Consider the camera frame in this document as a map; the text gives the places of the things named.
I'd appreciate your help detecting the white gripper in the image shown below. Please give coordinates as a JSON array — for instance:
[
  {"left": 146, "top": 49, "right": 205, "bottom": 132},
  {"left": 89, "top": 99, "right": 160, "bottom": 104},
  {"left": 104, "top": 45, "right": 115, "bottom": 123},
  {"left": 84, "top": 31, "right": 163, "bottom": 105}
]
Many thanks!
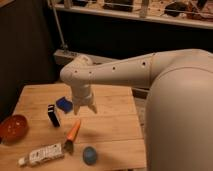
[{"left": 71, "top": 84, "right": 97, "bottom": 115}]

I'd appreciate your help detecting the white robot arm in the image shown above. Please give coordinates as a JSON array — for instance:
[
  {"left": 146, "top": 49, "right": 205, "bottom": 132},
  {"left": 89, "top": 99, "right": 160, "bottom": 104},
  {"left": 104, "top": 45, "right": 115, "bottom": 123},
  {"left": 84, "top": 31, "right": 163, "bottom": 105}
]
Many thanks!
[{"left": 60, "top": 49, "right": 213, "bottom": 171}]

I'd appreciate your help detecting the black eraser block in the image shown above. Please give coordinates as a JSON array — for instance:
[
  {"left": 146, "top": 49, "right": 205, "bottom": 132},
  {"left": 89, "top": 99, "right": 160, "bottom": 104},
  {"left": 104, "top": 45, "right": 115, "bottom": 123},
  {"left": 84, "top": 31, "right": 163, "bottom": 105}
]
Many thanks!
[{"left": 48, "top": 104, "right": 60, "bottom": 127}]

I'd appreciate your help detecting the wooden table top board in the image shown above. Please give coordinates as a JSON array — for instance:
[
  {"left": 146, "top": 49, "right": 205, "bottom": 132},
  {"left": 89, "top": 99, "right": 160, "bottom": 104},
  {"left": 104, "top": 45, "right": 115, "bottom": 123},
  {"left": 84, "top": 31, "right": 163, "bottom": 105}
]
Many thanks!
[{"left": 0, "top": 84, "right": 146, "bottom": 171}]

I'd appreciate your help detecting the orange marker pen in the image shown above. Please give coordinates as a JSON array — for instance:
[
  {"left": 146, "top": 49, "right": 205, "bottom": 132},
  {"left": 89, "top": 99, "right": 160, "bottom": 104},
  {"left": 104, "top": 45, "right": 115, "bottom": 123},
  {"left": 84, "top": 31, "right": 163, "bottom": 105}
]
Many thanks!
[{"left": 64, "top": 120, "right": 81, "bottom": 153}]

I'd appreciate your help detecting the white tube with label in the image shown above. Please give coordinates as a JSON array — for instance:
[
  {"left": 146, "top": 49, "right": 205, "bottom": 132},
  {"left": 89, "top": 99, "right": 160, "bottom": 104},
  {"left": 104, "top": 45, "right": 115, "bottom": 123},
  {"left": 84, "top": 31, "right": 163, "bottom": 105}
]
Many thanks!
[{"left": 18, "top": 143, "right": 64, "bottom": 167}]

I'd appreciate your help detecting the red orange bowl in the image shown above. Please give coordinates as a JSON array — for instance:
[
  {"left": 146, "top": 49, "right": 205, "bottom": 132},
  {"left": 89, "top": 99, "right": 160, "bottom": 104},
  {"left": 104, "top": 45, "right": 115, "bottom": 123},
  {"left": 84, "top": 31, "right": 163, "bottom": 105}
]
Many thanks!
[{"left": 0, "top": 115, "right": 29, "bottom": 144}]

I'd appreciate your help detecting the metal window rail frame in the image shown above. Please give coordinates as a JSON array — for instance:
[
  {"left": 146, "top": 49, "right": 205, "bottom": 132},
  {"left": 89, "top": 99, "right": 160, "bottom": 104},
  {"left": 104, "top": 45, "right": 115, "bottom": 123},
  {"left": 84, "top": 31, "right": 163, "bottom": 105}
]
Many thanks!
[{"left": 46, "top": 0, "right": 213, "bottom": 30}]

